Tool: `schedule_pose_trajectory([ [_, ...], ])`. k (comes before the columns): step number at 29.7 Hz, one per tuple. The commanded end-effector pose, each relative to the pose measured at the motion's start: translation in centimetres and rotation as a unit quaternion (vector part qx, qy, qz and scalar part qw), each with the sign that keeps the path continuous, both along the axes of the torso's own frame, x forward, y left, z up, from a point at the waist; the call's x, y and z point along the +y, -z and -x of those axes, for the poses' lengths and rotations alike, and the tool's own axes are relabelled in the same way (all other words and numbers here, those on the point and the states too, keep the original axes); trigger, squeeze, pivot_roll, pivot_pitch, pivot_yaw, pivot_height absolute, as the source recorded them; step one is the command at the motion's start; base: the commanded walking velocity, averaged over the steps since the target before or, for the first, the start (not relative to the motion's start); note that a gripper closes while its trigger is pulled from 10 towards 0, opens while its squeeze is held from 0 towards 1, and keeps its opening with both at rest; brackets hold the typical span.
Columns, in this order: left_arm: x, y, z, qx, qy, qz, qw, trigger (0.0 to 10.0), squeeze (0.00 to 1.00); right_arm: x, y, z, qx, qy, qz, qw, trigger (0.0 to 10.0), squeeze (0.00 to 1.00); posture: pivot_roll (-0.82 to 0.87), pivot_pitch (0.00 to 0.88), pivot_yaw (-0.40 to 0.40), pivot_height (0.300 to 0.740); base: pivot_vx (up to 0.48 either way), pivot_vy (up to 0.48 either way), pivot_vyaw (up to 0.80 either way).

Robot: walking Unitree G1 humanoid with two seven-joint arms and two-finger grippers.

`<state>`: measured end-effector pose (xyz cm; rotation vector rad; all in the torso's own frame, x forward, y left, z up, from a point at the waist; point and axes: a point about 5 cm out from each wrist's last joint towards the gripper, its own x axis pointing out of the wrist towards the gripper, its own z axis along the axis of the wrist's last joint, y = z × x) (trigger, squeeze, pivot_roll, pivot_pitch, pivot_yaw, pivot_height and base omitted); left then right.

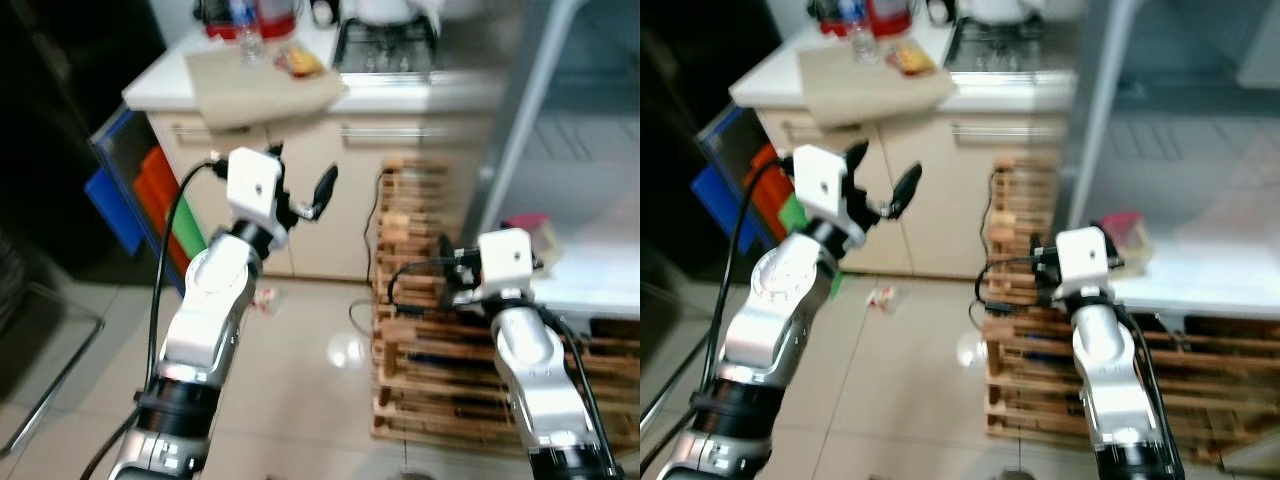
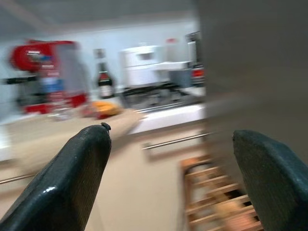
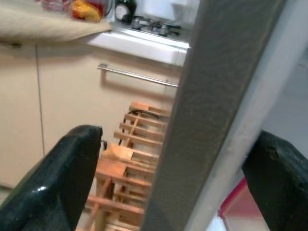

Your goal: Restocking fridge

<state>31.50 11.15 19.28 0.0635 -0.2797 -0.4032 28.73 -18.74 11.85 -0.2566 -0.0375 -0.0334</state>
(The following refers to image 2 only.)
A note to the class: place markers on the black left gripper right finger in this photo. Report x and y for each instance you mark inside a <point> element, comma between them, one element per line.
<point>276,183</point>

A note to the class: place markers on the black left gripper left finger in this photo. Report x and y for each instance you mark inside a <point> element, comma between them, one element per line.
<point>60,180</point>

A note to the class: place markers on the wooden wine rack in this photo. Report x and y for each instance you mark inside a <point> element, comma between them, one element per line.
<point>211,192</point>

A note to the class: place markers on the beige drawer cabinet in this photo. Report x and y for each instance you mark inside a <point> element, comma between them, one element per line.
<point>144,192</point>

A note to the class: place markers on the bagged orange bread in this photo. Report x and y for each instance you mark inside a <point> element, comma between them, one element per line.
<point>106,108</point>

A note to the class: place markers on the clear plastic water bottle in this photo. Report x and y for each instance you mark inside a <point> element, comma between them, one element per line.
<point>51,85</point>

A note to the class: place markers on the dark green wine bottle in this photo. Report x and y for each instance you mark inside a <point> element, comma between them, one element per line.
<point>105,84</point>

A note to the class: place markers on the red coffee machine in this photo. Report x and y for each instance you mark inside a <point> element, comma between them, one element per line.
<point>26,57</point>

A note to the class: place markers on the steel gas hob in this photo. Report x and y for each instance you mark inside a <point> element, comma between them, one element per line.
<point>156,96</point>

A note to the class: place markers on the small bottle red label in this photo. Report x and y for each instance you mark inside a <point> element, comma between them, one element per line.
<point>198,73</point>

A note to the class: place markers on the grey metal canister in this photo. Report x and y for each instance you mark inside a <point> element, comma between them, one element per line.
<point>180,79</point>

